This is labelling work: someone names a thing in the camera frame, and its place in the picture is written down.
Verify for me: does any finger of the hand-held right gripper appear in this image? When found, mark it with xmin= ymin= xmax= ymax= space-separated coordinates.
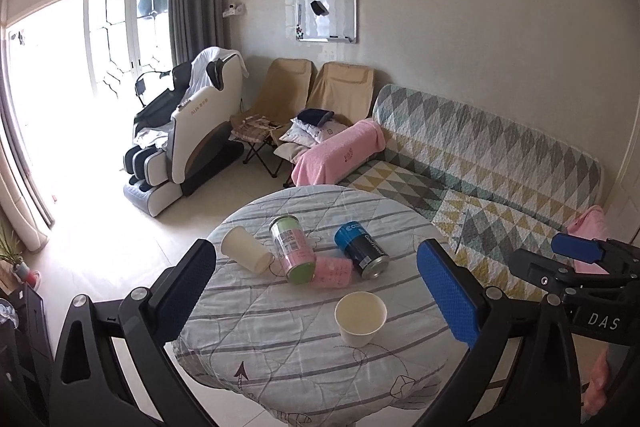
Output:
xmin=551 ymin=233 xmax=640 ymax=278
xmin=510 ymin=249 xmax=613 ymax=295

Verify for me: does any dark blue cloth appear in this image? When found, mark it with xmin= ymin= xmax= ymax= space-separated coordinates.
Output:
xmin=297 ymin=108 xmax=335 ymax=126

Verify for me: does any white towel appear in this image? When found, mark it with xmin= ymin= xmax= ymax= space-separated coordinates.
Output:
xmin=188 ymin=48 xmax=250 ymax=96

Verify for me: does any black cabinet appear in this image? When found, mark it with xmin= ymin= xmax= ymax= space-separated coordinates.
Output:
xmin=0 ymin=283 xmax=54 ymax=427

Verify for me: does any pink cup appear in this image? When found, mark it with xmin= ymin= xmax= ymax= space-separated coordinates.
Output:
xmin=312 ymin=256 xmax=355 ymax=291

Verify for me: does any white patterned pillow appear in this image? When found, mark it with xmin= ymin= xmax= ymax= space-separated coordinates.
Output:
xmin=278 ymin=116 xmax=347 ymax=148

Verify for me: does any glass balcony door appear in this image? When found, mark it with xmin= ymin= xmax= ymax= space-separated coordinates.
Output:
xmin=82 ymin=0 xmax=173 ymax=94

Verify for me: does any blue and black can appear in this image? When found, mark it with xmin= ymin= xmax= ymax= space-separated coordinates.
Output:
xmin=334 ymin=222 xmax=390 ymax=281

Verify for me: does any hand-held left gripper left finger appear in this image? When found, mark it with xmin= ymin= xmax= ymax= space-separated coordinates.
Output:
xmin=50 ymin=238 xmax=217 ymax=427

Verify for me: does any beige folding chair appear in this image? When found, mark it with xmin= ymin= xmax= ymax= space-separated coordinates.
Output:
xmin=230 ymin=58 xmax=317 ymax=164
xmin=273 ymin=62 xmax=377 ymax=178

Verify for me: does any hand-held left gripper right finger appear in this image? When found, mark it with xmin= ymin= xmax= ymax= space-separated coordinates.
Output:
xmin=415 ymin=238 xmax=601 ymax=427

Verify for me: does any pink pillow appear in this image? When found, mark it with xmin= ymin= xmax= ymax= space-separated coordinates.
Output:
xmin=564 ymin=205 xmax=612 ymax=276

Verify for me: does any sofa with triangle patterned cover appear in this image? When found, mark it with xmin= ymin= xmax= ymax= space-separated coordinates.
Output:
xmin=334 ymin=84 xmax=607 ymax=304

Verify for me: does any round table with striped quilt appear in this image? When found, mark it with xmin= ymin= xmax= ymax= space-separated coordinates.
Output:
xmin=172 ymin=185 xmax=483 ymax=427

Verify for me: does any green and pink can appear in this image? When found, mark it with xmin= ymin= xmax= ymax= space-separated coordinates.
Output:
xmin=269 ymin=215 xmax=317 ymax=284

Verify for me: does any white paper cup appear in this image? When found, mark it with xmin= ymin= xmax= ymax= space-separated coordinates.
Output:
xmin=334 ymin=291 xmax=389 ymax=348
xmin=221 ymin=226 xmax=274 ymax=276

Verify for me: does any whiteboard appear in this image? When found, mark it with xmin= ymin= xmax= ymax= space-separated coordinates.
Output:
xmin=293 ymin=0 xmax=359 ymax=44

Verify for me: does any potted plant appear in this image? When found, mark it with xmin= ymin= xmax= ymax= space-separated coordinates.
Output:
xmin=0 ymin=225 xmax=42 ymax=290

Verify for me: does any plaid cloth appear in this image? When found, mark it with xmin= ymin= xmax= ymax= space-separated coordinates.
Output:
xmin=229 ymin=113 xmax=276 ymax=144

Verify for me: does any pink towel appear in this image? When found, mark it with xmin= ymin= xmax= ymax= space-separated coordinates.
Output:
xmin=291 ymin=119 xmax=386 ymax=188

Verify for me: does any white massage chair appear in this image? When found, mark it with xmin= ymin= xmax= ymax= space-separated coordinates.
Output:
xmin=123 ymin=48 xmax=247 ymax=218

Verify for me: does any beige curtain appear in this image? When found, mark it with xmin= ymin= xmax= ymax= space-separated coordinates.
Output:
xmin=0 ymin=57 xmax=56 ymax=254

